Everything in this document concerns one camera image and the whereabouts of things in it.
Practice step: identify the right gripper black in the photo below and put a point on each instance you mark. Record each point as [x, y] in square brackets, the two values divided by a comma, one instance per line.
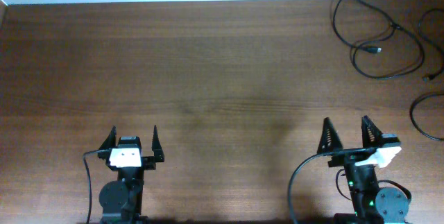
[347, 158]

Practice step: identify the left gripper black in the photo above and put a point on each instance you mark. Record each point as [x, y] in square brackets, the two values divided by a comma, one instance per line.
[149, 162]

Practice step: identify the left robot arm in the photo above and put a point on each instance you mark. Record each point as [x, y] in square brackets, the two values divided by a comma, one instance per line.
[121, 199]

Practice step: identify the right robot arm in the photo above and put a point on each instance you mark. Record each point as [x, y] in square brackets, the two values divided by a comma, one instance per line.
[373, 200]

